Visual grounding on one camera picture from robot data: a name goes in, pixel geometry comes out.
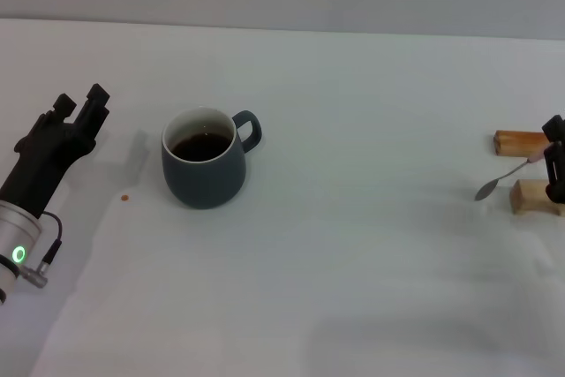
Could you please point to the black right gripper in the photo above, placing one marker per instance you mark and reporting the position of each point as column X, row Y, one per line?
column 557, row 197

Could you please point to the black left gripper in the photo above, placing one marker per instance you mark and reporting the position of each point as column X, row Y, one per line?
column 42, row 160

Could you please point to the dark grey ceramic cup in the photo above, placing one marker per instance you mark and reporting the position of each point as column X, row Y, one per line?
column 203, row 183

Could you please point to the reddish brown wooden block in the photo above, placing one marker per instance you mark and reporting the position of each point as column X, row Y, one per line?
column 516, row 143

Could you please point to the light notched wooden block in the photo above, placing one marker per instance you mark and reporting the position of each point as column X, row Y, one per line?
column 527, row 198

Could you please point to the dark coffee liquid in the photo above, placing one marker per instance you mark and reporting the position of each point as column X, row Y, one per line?
column 201, row 147

